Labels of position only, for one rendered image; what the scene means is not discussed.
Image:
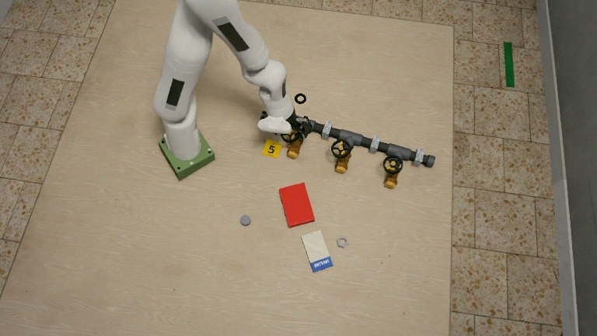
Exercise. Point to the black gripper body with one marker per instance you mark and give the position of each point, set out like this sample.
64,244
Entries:
292,119

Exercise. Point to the grey pipe manifold with three valves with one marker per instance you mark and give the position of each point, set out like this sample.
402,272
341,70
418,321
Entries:
349,139

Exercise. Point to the red flat rectangular block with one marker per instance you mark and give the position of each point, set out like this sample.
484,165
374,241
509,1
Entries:
296,204

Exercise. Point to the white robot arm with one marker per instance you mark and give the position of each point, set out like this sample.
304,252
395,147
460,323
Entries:
187,50

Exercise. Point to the grey round disc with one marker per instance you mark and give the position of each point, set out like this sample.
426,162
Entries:
245,220

